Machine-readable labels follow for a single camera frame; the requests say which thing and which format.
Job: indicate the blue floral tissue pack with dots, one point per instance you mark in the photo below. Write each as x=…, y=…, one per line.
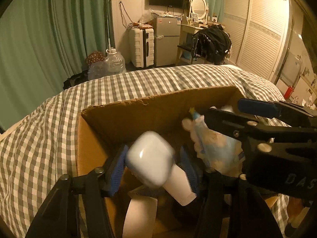
x=218, y=151

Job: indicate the silver mini fridge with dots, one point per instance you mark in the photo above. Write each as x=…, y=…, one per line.
x=167, y=37

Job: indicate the white plush toy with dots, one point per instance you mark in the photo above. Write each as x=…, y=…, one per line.
x=226, y=108

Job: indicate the wooden dressing table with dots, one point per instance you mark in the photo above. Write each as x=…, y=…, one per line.
x=185, y=41

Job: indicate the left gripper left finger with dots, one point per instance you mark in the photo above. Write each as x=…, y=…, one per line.
x=58, y=216

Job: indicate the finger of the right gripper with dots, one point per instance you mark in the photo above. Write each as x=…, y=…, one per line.
x=232, y=125
x=291, y=114

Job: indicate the grey checkered bed cover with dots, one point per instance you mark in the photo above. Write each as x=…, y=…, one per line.
x=43, y=146

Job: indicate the black tape roll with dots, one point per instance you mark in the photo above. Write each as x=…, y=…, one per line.
x=140, y=217

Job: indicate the white louvered wardrobe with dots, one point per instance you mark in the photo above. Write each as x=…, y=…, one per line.
x=258, y=31

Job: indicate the red fire extinguisher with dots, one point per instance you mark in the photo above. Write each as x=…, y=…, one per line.
x=288, y=92

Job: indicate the cardboard box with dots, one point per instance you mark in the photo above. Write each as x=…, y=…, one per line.
x=103, y=129

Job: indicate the oval white vanity mirror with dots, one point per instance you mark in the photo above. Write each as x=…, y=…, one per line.
x=199, y=8

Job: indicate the black clothes on chair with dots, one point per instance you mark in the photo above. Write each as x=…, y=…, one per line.
x=212, y=43

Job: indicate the large clear water jug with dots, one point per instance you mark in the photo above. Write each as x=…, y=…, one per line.
x=115, y=62

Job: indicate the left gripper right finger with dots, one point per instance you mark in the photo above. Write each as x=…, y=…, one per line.
x=220, y=196

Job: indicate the brown patterned bag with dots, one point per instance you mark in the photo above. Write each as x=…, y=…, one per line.
x=94, y=57

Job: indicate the white earbuds case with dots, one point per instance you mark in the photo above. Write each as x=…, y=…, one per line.
x=150, y=158

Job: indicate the large green curtain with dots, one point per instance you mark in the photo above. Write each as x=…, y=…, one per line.
x=43, y=42

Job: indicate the white bottle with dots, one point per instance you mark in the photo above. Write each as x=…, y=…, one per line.
x=178, y=186

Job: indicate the white suitcase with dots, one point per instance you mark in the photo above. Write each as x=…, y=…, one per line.
x=142, y=47

